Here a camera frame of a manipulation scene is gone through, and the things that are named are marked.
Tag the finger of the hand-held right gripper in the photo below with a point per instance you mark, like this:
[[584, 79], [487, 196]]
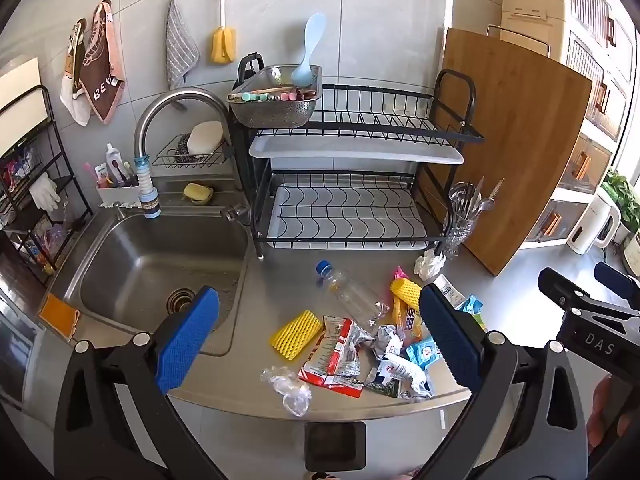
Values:
[[617, 282], [560, 290]]

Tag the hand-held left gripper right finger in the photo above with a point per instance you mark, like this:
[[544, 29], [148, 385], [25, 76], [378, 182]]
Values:
[[450, 340]]

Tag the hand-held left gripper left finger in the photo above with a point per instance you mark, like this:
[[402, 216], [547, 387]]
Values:
[[187, 342]]

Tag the blue tissue packet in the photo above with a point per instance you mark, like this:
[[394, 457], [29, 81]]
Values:
[[424, 352]]

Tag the yellow snack packet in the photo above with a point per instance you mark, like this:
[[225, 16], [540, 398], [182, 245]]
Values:
[[411, 321]]

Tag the white red wrapper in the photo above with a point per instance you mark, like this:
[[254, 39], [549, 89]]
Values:
[[400, 370]]

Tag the silver wrapper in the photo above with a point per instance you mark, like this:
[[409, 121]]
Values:
[[387, 340]]

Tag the yellow foam net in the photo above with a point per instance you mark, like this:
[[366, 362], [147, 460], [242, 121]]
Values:
[[404, 290], [296, 334]]

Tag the white tissue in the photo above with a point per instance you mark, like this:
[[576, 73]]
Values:
[[429, 264]]

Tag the dark green packet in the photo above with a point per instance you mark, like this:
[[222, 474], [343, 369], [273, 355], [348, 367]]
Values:
[[382, 389]]

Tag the clear plastic bottle blue cap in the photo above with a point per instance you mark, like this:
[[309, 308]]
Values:
[[350, 292]]

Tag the clear plastic wrap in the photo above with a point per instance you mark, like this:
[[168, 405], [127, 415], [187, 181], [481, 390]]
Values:
[[292, 390]]

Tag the red snack wrapper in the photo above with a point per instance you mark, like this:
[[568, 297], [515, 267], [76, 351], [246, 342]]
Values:
[[330, 360]]

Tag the steel trash bin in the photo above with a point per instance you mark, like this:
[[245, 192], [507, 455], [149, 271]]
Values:
[[335, 445]]

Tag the person's right hand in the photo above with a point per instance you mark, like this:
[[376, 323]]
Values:
[[607, 415]]

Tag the teal packet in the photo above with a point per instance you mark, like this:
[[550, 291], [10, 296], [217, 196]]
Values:
[[472, 306]]

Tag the white tube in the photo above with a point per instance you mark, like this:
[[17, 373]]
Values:
[[452, 292]]

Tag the white electric kettle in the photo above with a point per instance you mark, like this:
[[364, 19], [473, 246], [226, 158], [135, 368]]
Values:
[[592, 225]]

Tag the green potted plant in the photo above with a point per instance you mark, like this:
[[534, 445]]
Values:
[[620, 190]]

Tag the stainless steel sink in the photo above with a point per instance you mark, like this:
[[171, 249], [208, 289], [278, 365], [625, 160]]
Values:
[[140, 260]]

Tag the clear cutlery holder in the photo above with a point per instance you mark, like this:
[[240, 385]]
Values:
[[457, 237]]

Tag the thin bottle brush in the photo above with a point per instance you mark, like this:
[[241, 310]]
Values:
[[495, 190]]

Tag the clear stacked storage boxes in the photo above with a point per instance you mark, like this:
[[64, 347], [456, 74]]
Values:
[[585, 160]]

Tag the bunch of steel cutlery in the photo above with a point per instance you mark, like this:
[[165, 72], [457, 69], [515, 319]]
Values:
[[467, 200]]

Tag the orange cloth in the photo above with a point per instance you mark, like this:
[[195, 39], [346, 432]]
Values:
[[57, 316]]

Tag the white drip tray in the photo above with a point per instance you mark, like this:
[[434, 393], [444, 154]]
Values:
[[350, 236], [350, 152]]

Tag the bamboo cutting board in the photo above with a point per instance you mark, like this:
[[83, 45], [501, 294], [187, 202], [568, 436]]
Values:
[[525, 150]]

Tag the blue faucet filter nozzle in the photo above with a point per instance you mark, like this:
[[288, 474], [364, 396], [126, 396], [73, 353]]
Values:
[[147, 190]]

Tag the white toothbrush holder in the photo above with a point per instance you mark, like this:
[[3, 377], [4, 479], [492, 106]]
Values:
[[117, 195]]

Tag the pink toothbrush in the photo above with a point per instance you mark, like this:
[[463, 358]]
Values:
[[100, 172]]

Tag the steel wool scrubber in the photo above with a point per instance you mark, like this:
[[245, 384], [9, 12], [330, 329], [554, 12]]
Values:
[[182, 147]]

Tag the black metal shelf rack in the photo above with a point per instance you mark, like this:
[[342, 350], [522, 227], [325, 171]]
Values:
[[75, 180]]

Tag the white rubber glove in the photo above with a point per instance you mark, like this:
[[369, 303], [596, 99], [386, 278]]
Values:
[[45, 192]]

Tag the white sponge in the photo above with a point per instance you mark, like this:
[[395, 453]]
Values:
[[206, 136]]

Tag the steel colander basket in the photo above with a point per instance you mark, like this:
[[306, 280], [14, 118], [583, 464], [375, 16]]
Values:
[[272, 112]]

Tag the curved steel faucet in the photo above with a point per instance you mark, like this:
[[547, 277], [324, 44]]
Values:
[[170, 97]]

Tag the brown white hand towel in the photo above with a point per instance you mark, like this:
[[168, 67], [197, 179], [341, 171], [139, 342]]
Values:
[[74, 90]]

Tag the brown pink hand towel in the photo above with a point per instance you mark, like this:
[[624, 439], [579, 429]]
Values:
[[102, 75]]

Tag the light blue rice paddle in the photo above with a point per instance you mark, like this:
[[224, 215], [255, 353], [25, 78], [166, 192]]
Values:
[[302, 75]]

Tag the grey striped towel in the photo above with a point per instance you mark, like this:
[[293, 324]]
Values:
[[180, 50]]

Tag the yellow sponge brush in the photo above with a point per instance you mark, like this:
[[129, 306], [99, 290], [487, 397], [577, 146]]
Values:
[[223, 45]]

